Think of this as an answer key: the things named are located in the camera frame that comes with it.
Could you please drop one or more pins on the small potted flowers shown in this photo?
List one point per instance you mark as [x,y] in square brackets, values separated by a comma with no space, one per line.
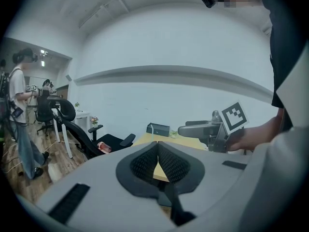
[94,121]

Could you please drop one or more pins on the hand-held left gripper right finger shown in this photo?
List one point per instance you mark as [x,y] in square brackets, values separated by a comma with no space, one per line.
[173,164]

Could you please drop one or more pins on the wooden desk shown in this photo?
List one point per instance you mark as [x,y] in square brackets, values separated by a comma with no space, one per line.
[186,142]

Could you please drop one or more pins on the white table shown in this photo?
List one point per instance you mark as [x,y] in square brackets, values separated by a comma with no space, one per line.
[80,117]

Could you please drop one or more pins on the small green plant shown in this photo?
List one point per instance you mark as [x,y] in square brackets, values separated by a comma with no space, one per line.
[173,134]

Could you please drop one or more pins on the person's right hand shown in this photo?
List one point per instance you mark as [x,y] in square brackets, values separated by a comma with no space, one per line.
[241,140]

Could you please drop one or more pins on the black office chair with headrest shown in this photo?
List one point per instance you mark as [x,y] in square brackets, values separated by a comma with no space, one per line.
[72,129]

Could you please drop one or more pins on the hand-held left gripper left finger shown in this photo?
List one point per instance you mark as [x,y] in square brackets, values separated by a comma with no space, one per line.
[142,164]

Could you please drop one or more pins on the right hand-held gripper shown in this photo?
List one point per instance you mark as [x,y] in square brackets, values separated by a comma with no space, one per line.
[233,120]

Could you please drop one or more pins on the small plant on white table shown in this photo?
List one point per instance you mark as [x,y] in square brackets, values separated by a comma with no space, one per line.
[77,104]

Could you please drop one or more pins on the person's right forearm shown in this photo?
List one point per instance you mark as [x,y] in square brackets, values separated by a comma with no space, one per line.
[270,129]

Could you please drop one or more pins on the wall speaker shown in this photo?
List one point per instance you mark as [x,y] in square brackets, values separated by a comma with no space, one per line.
[68,77]

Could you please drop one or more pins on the black box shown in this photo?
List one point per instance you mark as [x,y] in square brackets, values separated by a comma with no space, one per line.
[160,130]

